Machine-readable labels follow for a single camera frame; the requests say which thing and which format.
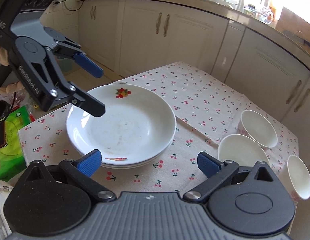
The glass jar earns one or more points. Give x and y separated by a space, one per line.
250 10

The white pink flower bowl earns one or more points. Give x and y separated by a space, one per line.
239 150
259 130
298 177

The cherry print tablecloth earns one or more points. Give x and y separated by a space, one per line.
194 92

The wooden cutting board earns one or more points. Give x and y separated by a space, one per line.
292 20

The black container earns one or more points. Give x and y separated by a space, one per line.
1 127

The stack of white cups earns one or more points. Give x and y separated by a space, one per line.
241 1

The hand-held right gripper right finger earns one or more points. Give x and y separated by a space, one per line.
207 163

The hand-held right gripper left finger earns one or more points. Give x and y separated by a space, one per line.
90 162

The white cloth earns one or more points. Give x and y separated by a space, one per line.
0 205

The glass pitcher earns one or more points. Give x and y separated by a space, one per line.
266 16

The person's left hand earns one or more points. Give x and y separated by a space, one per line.
1 55

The green yellow plastic bag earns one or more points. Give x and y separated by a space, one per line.
10 165

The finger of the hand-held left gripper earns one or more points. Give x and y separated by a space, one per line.
90 103
88 63

